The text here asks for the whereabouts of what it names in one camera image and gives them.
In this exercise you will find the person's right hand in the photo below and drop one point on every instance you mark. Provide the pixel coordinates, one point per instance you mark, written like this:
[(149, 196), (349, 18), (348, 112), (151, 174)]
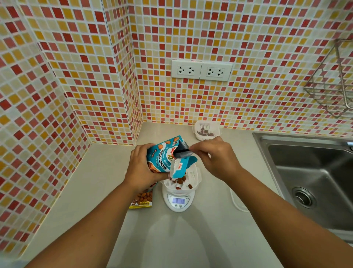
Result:
[(220, 160)]

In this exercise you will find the person's left hand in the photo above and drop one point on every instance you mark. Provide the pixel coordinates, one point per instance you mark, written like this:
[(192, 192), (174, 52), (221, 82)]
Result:
[(139, 171)]

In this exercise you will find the person's right thumb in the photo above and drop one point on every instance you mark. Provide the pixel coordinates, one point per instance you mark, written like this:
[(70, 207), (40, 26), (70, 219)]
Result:
[(200, 157)]

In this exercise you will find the person's left thumb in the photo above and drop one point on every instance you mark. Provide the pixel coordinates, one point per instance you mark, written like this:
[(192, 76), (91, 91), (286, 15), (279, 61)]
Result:
[(160, 177)]

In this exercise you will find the teal almond packet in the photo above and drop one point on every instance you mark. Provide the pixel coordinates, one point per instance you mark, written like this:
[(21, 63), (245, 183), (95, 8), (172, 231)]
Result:
[(161, 158)]

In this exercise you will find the person's right forearm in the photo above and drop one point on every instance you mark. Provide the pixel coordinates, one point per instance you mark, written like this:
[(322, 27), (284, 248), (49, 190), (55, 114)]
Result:
[(289, 226)]

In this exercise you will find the person's left forearm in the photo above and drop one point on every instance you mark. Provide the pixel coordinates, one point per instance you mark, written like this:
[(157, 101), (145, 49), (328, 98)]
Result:
[(91, 232)]

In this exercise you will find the white plastic basket container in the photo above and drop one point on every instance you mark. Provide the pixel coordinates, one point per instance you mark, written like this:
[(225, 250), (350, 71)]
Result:
[(193, 176)]

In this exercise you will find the brown almonds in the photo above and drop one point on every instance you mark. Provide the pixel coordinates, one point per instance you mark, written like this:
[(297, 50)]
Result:
[(180, 181)]

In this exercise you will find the dark dried fruit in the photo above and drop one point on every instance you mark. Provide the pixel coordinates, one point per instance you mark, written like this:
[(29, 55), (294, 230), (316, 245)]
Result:
[(206, 132)]

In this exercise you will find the yellow almond packet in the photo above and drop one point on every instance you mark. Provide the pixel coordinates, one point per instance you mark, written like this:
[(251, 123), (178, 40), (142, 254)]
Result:
[(142, 200)]

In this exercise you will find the clear plastic food container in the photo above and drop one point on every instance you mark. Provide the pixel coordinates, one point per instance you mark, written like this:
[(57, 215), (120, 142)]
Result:
[(199, 127)]

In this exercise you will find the white digital kitchen scale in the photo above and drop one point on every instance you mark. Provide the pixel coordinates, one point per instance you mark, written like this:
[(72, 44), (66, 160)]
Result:
[(179, 205)]

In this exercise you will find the clear plastic lid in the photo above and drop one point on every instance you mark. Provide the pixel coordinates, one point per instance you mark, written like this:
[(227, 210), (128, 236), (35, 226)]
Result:
[(239, 203)]

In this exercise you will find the metal sink drain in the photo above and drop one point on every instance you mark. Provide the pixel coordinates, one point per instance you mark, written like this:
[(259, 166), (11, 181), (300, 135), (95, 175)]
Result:
[(303, 197)]

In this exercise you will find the stainless steel sink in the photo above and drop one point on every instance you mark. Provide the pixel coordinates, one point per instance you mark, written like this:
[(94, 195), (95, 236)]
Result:
[(317, 165)]

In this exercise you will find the white wall power outlet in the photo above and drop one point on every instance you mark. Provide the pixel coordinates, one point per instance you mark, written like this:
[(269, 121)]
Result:
[(186, 69), (216, 71)]

